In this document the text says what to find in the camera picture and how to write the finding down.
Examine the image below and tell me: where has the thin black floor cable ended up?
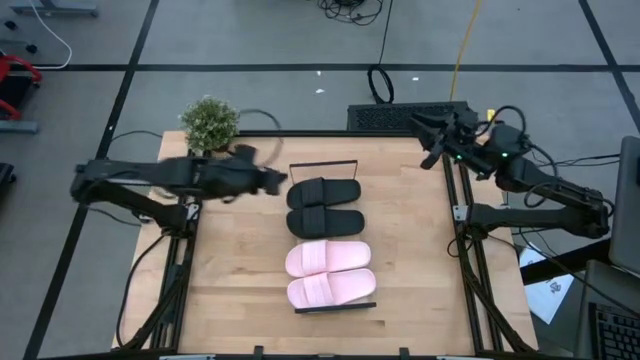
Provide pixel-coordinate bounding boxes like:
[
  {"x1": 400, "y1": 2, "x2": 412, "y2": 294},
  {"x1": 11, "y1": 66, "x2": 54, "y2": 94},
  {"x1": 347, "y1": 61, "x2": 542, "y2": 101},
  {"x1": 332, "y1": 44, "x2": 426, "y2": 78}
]
[
  {"x1": 529, "y1": 149, "x2": 622, "y2": 172},
  {"x1": 99, "y1": 129, "x2": 165, "y2": 161}
]

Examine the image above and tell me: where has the white printed paper sheet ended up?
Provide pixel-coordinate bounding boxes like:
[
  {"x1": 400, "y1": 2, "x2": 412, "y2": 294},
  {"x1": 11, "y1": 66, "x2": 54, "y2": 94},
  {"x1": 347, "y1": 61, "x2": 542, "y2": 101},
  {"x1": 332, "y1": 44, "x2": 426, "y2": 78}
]
[{"x1": 518, "y1": 246, "x2": 577, "y2": 326}]

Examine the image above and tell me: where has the small green potted plant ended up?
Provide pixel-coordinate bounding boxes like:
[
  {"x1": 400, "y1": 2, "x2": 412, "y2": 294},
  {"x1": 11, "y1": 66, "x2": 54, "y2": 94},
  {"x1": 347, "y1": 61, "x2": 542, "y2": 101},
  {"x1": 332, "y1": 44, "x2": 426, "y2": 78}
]
[{"x1": 179, "y1": 94, "x2": 242, "y2": 154}]

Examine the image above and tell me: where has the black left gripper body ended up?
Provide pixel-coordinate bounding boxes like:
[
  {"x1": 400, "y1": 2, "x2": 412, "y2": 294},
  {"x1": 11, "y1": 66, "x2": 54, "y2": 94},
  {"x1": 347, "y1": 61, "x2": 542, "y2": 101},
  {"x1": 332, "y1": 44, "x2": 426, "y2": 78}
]
[{"x1": 214, "y1": 144, "x2": 274, "y2": 202}]

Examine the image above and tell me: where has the pink foam slide sandal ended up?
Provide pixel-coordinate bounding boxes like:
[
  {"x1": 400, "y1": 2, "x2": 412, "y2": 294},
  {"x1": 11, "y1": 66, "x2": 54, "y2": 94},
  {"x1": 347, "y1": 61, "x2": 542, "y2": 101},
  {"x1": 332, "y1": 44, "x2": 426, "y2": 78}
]
[
  {"x1": 284, "y1": 239, "x2": 373, "y2": 279},
  {"x1": 285, "y1": 267, "x2": 378, "y2": 310}
]

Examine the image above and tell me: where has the black looped floor cable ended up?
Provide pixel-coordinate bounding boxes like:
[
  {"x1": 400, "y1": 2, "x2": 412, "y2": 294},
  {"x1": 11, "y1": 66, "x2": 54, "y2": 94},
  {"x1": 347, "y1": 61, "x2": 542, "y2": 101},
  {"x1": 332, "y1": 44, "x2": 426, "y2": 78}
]
[{"x1": 366, "y1": 0, "x2": 396, "y2": 106}]

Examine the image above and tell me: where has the grey monitor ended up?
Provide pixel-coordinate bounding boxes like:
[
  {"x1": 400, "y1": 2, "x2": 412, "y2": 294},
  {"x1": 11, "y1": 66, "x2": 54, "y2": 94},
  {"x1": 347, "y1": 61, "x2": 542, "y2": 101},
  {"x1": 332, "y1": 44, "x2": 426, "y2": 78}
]
[{"x1": 607, "y1": 135, "x2": 640, "y2": 279}]

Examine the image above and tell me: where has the yellow floor cable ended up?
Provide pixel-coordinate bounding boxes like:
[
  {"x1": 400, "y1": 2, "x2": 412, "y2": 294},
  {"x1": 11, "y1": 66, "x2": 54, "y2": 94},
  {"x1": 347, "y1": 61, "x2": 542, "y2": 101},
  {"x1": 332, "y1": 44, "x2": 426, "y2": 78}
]
[{"x1": 448, "y1": 0, "x2": 483, "y2": 103}]

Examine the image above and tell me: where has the black keyboard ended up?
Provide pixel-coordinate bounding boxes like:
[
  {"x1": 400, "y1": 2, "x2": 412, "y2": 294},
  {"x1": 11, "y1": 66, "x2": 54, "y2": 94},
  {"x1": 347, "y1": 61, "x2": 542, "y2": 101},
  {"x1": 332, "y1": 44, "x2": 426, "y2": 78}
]
[{"x1": 588, "y1": 301, "x2": 640, "y2": 360}]

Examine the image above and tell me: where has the white floor cable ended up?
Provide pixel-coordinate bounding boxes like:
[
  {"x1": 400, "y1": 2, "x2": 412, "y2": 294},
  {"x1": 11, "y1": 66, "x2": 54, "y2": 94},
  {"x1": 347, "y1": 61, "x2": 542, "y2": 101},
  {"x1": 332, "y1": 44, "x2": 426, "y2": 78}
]
[{"x1": 28, "y1": 0, "x2": 74, "y2": 71}]

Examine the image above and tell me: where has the grey desk foot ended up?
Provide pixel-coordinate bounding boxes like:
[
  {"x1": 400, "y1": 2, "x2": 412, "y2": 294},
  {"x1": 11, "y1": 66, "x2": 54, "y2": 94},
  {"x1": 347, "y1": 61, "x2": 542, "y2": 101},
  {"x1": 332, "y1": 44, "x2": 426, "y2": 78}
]
[{"x1": 9, "y1": 0, "x2": 99, "y2": 19}]

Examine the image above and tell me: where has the black vented box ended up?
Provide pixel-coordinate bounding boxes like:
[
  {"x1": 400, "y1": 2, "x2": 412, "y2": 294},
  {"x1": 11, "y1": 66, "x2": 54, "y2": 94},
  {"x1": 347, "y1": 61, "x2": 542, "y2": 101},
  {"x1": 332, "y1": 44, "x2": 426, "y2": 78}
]
[{"x1": 346, "y1": 101, "x2": 471, "y2": 133}]

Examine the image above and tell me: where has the black slide sandal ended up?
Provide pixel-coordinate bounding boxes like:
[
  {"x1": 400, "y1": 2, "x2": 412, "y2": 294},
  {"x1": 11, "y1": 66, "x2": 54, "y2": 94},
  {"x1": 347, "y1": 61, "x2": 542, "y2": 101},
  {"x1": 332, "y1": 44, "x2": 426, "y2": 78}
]
[
  {"x1": 285, "y1": 205, "x2": 367, "y2": 241},
  {"x1": 285, "y1": 176, "x2": 363, "y2": 211}
]

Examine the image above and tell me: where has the black cable tangle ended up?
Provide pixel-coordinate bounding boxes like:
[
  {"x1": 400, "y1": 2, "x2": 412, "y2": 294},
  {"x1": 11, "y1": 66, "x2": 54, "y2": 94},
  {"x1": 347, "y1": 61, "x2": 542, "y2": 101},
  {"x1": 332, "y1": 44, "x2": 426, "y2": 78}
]
[{"x1": 314, "y1": 0, "x2": 386, "y2": 28}]

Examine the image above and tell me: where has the red and black cart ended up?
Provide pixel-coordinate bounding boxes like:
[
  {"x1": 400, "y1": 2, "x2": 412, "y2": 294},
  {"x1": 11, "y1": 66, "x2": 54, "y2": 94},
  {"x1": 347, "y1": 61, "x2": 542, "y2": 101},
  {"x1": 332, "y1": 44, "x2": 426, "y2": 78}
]
[{"x1": 0, "y1": 49, "x2": 44, "y2": 123}]

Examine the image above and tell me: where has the wooden shelf with black frame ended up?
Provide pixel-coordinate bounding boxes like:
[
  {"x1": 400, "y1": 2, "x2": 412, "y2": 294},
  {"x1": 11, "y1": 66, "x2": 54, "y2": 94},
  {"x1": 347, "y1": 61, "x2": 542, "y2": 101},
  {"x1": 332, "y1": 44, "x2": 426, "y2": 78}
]
[{"x1": 287, "y1": 159, "x2": 378, "y2": 316}]

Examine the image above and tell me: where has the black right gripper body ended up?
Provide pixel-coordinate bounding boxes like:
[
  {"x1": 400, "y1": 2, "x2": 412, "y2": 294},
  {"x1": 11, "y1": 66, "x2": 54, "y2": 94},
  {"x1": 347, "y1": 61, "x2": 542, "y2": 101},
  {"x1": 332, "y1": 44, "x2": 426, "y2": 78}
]
[{"x1": 420, "y1": 109, "x2": 502, "y2": 181}]

